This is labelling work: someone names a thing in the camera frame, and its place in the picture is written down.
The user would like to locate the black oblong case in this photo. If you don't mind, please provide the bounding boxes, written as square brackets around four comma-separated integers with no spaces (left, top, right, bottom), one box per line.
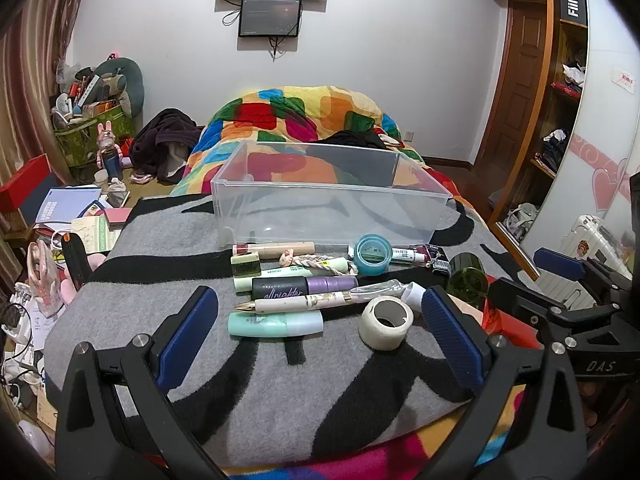
[61,234,91,291]

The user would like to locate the green storage basket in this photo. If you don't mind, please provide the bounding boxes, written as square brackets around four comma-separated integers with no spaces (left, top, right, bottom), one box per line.
[54,102,136,168]

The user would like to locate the small wall screen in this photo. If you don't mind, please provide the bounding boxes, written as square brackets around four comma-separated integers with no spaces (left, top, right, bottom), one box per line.
[238,0,303,38]

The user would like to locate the wooden door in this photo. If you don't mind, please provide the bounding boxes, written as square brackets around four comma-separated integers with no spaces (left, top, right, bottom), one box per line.
[472,0,551,171]

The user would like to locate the green booklet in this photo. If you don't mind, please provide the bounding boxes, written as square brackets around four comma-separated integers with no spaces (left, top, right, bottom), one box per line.
[71,215,123,256]

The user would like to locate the dark clothes pile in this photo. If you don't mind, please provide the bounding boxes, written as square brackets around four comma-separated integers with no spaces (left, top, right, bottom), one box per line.
[129,108,203,183]

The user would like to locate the white tape roll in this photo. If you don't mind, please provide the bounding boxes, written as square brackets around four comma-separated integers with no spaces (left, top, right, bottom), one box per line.
[358,296,415,352]

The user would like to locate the beige tube with red band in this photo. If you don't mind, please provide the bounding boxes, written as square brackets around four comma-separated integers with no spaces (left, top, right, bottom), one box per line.
[232,241,316,259]

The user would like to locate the brown curtain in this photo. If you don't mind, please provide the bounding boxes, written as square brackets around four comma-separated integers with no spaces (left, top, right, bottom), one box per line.
[0,0,113,271]

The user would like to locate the clear tube with white cap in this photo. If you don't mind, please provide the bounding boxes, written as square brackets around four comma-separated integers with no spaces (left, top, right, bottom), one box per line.
[350,280,428,311]

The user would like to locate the blue tape roll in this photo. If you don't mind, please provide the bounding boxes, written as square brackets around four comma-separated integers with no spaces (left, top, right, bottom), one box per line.
[354,234,392,277]

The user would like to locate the blue book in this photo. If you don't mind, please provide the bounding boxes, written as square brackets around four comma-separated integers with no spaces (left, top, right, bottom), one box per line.
[35,186,103,224]

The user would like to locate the white tube with maroon cap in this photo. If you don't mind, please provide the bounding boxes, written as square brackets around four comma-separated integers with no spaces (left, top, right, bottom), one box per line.
[390,244,446,265]

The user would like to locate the mint green tube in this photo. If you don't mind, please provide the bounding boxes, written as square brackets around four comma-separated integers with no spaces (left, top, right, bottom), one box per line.
[228,310,324,338]

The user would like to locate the pink bag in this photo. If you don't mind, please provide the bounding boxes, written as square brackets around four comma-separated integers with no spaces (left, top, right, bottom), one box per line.
[27,240,76,311]

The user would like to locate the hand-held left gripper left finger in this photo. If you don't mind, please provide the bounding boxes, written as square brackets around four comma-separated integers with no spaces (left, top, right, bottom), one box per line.
[55,285,221,480]

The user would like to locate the grey and black blanket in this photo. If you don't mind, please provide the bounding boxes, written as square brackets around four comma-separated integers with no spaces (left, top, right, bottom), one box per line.
[44,192,541,468]

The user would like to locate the pink book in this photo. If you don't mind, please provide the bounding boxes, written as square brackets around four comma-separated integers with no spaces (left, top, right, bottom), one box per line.
[102,207,133,231]

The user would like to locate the red packet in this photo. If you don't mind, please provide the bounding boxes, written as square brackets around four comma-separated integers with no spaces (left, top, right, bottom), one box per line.
[480,305,543,351]

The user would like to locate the black and purple bottle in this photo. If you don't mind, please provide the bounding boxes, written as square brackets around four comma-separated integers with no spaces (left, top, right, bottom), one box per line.
[251,275,358,301]

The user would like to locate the mirrored sliding door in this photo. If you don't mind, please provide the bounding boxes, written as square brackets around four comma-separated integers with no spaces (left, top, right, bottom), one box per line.
[520,0,640,261]

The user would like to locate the white handbag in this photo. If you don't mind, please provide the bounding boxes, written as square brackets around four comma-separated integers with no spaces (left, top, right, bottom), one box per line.
[505,202,538,241]

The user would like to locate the pink bunny toy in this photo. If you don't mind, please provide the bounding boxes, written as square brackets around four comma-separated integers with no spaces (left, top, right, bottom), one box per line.
[96,122,123,178]

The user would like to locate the pale green tube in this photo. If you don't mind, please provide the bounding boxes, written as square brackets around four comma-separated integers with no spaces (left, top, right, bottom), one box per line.
[234,257,358,293]

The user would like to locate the red box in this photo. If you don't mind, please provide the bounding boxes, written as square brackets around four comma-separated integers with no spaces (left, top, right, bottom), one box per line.
[0,154,53,213]

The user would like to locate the colourful patterned sheet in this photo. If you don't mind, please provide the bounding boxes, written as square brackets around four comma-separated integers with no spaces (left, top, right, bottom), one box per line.
[220,385,531,480]

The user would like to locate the colourful patchwork quilt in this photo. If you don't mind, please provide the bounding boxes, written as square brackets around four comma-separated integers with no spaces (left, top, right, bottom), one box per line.
[170,85,481,211]

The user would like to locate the teal neck pillow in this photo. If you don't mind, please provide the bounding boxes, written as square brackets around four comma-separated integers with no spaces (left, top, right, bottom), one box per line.
[95,57,146,121]

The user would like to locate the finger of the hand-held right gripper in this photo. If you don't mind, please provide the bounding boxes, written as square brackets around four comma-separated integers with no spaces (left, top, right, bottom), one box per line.
[534,247,633,287]
[487,278,622,334]

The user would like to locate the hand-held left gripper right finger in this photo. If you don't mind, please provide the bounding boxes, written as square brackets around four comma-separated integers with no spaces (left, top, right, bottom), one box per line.
[421,285,588,480]

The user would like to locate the dark green jar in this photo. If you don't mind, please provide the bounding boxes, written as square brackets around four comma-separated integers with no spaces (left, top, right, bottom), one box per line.
[446,252,490,306]

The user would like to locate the green mahjong tile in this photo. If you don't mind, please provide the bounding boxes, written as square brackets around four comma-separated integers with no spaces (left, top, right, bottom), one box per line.
[231,252,262,277]

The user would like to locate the wooden wardrobe shelves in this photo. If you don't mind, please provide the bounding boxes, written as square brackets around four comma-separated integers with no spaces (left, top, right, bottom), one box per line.
[487,0,588,231]

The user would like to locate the white pen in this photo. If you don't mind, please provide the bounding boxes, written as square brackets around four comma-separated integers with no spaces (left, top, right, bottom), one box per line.
[235,290,361,315]

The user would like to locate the clear plastic storage bin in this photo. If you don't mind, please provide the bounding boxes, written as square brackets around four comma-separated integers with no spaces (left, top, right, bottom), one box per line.
[210,140,453,250]

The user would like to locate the braided cord with pink charm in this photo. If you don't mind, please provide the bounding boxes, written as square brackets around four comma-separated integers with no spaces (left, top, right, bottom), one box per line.
[279,250,358,276]

